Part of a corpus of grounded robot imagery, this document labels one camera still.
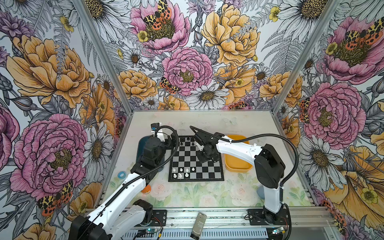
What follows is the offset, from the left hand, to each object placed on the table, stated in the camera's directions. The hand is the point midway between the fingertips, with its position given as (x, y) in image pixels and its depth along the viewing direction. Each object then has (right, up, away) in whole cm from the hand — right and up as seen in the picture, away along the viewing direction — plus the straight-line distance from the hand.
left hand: (169, 135), depth 79 cm
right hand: (+19, -16, +8) cm, 26 cm away
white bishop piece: (+9, -23, +6) cm, 25 cm away
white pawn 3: (+9, -20, +8) cm, 24 cm away
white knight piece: (+5, -23, +6) cm, 24 cm away
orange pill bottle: (-11, -28, -1) cm, 30 cm away
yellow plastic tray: (+36, -17, +10) cm, 41 cm away
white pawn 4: (+12, -20, +9) cm, 25 cm away
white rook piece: (+2, -23, +6) cm, 24 cm away
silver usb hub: (+15, -40, -10) cm, 44 cm away
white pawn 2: (+5, -20, +8) cm, 22 cm away
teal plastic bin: (-11, -4, -8) cm, 15 cm away
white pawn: (+1, -20, +9) cm, 22 cm away
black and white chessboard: (+8, -19, +11) cm, 23 cm away
